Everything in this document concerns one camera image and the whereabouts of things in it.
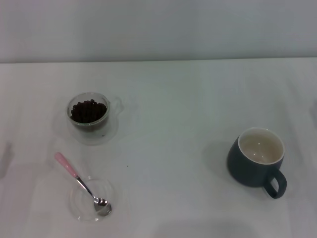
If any clear glass cup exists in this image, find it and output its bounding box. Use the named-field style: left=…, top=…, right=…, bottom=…
left=65, top=92, right=123, bottom=128

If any white tablecloth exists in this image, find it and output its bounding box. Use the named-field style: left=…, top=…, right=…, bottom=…
left=0, top=59, right=317, bottom=238

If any small clear glass dish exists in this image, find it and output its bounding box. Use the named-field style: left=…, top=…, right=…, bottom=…
left=68, top=176, right=115, bottom=222

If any pink handled metal spoon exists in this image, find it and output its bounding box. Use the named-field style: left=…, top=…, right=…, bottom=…
left=54, top=152, right=112, bottom=216

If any clear glass saucer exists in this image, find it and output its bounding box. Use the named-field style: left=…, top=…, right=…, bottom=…
left=66, top=114, right=120, bottom=146

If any dark coffee beans pile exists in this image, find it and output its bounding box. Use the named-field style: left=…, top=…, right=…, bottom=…
left=70, top=99, right=108, bottom=123

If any dark teal ceramic mug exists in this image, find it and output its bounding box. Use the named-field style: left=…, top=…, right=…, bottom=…
left=226, top=127, right=288, bottom=199

